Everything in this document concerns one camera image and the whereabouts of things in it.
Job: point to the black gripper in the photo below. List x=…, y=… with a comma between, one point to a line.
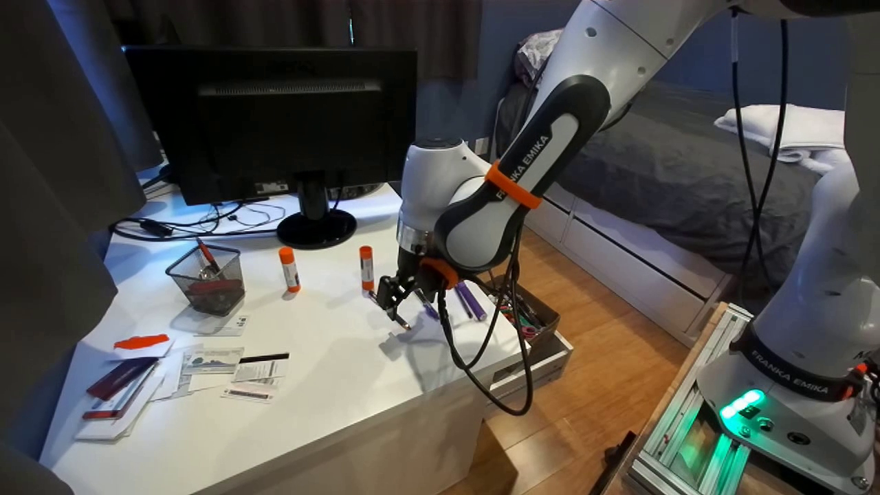
x=418, y=276

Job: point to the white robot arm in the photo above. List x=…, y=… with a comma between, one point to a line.
x=464, y=214

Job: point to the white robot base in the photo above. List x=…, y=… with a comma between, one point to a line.
x=838, y=258

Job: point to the cardboard box of pens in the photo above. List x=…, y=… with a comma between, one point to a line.
x=530, y=313

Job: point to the black mesh pen holder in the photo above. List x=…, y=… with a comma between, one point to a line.
x=209, y=279

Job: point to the orange white glue stick right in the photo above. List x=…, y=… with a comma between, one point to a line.
x=366, y=268

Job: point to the orange white glue stick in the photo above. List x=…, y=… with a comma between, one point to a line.
x=291, y=270
x=366, y=268

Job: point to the purple marker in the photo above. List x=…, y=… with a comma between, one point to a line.
x=472, y=303

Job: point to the orange white glue stick left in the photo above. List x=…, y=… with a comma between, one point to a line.
x=291, y=270

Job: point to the black marker on papers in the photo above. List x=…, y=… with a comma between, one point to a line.
x=266, y=357

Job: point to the white desk drawer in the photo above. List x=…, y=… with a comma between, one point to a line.
x=545, y=360

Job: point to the black computer monitor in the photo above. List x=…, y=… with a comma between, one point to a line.
x=244, y=123

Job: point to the orange red marker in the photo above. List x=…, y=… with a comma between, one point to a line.
x=142, y=342

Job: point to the patterned grey pillow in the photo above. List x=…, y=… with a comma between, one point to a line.
x=535, y=53

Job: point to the bed with grey duvet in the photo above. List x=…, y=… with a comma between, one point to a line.
x=670, y=210

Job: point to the white blanket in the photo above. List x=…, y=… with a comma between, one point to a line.
x=794, y=133

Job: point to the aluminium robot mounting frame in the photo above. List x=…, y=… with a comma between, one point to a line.
x=684, y=430

